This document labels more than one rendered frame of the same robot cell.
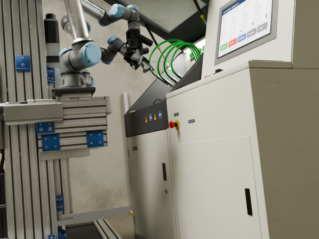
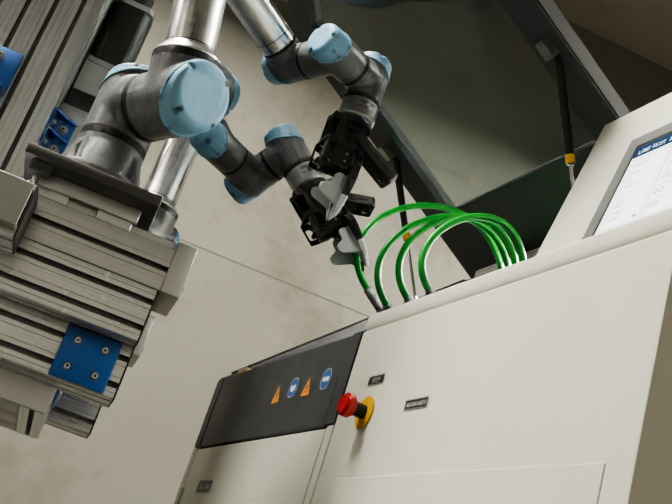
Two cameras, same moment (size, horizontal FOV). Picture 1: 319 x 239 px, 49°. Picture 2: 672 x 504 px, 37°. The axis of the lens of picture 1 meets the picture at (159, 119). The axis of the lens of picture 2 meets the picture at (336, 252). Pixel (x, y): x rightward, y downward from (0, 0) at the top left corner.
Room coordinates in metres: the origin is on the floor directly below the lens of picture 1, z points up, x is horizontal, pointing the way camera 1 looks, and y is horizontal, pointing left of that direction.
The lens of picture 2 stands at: (0.35, -0.11, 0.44)
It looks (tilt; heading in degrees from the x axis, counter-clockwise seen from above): 22 degrees up; 6
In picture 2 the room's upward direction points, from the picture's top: 18 degrees clockwise
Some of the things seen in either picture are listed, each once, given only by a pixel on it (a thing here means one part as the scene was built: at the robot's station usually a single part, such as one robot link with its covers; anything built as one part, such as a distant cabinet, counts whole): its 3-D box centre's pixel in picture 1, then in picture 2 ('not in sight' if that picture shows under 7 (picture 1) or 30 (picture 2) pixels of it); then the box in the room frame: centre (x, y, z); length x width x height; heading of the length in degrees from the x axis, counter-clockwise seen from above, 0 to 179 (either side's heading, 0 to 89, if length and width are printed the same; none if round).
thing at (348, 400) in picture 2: (173, 124); (353, 407); (1.80, -0.07, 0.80); 0.05 x 0.04 x 0.05; 26
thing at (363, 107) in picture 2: (134, 27); (357, 114); (2.09, 0.10, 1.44); 0.08 x 0.08 x 0.05
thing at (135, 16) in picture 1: (132, 15); (367, 82); (2.09, 0.10, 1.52); 0.09 x 0.08 x 0.11; 140
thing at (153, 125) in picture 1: (145, 120); (275, 402); (2.23, 0.09, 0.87); 0.62 x 0.04 x 0.16; 26
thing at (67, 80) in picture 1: (72, 82); (102, 167); (1.88, 0.46, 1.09); 0.15 x 0.15 x 0.10
